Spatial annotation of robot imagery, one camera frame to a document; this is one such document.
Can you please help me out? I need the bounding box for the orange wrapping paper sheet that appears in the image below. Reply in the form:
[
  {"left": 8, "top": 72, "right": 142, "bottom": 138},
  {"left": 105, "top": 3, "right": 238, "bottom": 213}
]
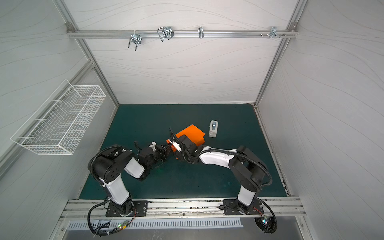
[{"left": 167, "top": 125, "right": 206, "bottom": 154}]

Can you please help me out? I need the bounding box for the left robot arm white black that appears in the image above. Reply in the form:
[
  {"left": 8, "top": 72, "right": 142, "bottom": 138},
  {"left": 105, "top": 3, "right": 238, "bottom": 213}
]
[{"left": 88, "top": 142, "right": 171, "bottom": 216}]

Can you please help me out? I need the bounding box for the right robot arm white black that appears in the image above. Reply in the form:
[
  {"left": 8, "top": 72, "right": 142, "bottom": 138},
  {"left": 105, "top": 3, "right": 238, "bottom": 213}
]
[{"left": 172, "top": 142, "right": 273, "bottom": 215}]

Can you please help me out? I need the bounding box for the white vent strip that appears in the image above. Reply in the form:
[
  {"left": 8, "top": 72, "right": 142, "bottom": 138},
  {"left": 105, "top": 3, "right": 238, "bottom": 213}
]
[{"left": 67, "top": 218, "right": 244, "bottom": 231}]

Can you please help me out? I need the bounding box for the metal u-bolt clamp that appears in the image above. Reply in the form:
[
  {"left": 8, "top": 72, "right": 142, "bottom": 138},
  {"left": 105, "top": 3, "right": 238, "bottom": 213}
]
[
  {"left": 157, "top": 26, "right": 175, "bottom": 42},
  {"left": 128, "top": 32, "right": 142, "bottom": 51}
]

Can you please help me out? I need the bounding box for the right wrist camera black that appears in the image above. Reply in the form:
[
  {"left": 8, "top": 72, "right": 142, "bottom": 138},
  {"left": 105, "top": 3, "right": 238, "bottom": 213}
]
[{"left": 167, "top": 127, "right": 194, "bottom": 152}]

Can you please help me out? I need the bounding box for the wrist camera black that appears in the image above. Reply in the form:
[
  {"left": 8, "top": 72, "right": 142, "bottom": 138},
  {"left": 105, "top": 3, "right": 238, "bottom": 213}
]
[
  {"left": 149, "top": 142, "right": 157, "bottom": 152},
  {"left": 167, "top": 127, "right": 194, "bottom": 152}
]

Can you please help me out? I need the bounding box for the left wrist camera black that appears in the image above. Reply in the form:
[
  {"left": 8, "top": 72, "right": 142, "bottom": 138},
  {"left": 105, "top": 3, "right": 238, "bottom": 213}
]
[{"left": 149, "top": 142, "right": 157, "bottom": 152}]

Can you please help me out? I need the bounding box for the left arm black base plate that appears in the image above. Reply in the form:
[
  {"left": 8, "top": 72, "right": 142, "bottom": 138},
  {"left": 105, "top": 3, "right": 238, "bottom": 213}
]
[{"left": 106, "top": 201, "right": 148, "bottom": 218}]

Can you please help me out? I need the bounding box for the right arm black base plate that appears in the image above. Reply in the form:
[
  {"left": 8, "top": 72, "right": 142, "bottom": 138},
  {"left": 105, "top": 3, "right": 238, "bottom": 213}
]
[{"left": 219, "top": 199, "right": 264, "bottom": 215}]

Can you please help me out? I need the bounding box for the left black cable bundle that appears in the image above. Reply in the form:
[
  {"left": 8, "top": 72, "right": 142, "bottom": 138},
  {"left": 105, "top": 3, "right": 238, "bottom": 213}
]
[{"left": 86, "top": 197, "right": 137, "bottom": 237}]

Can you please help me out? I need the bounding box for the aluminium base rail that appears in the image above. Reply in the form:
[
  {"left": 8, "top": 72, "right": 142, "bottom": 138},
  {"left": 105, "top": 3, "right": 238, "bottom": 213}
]
[{"left": 59, "top": 197, "right": 307, "bottom": 221}]

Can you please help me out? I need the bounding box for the white wire basket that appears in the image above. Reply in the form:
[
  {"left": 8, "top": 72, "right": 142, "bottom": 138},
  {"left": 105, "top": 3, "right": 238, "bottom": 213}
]
[{"left": 11, "top": 80, "right": 106, "bottom": 156}]

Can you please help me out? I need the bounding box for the right black cable coil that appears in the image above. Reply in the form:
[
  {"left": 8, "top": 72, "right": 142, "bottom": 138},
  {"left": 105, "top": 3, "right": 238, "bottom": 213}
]
[{"left": 254, "top": 197, "right": 278, "bottom": 235}]

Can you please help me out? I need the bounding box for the aluminium cross rail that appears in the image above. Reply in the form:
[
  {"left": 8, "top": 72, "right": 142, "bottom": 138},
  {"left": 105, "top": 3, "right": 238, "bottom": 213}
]
[{"left": 67, "top": 29, "right": 299, "bottom": 39}]

